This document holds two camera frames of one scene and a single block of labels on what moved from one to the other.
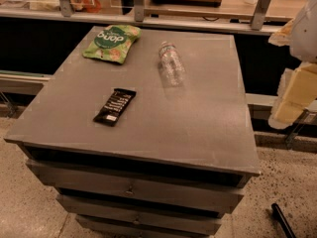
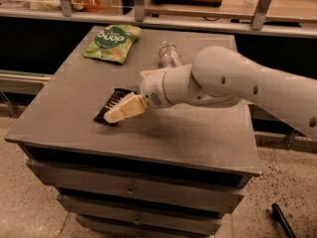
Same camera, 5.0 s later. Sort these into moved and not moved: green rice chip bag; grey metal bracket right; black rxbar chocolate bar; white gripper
Moved: white gripper
Not moved: green rice chip bag; black rxbar chocolate bar; grey metal bracket right
